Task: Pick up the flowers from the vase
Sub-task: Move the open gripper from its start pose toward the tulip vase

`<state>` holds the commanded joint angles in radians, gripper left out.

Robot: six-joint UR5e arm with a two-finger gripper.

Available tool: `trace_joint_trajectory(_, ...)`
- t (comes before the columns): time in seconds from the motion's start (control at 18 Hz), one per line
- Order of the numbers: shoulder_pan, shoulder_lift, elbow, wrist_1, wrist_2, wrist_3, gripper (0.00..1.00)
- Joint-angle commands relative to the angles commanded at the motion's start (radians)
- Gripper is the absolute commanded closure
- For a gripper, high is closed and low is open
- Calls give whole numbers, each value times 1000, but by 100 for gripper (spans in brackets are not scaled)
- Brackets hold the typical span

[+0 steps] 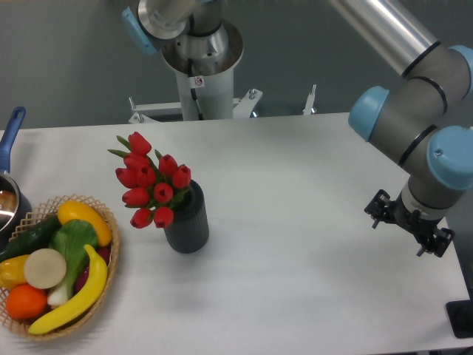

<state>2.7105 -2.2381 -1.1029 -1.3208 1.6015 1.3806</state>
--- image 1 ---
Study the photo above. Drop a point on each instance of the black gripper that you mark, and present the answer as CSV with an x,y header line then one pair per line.
x,y
431,239

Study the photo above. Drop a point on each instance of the red tulip bouquet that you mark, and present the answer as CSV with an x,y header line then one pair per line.
x,y
157,186

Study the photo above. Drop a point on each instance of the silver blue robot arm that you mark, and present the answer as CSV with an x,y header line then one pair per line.
x,y
399,124

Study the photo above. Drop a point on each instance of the dark grey ribbed vase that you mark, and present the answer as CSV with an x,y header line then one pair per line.
x,y
189,231

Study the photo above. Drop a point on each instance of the black device at edge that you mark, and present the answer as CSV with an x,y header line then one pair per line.
x,y
460,317

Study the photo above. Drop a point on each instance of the green bok choy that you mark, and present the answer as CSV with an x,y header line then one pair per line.
x,y
69,241

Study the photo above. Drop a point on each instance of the yellow banana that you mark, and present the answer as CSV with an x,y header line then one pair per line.
x,y
81,302

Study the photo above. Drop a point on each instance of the woven wicker basket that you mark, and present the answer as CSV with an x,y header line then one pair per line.
x,y
112,240

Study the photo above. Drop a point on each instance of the green cucumber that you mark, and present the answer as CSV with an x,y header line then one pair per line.
x,y
36,237

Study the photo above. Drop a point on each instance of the orange fruit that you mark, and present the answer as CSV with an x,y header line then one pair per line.
x,y
25,302

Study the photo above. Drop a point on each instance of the yellow bell pepper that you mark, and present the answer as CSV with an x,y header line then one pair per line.
x,y
12,272

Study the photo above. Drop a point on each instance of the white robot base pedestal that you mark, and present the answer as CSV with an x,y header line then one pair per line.
x,y
204,71

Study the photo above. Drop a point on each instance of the blue handled saucepan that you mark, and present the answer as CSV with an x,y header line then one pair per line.
x,y
14,205

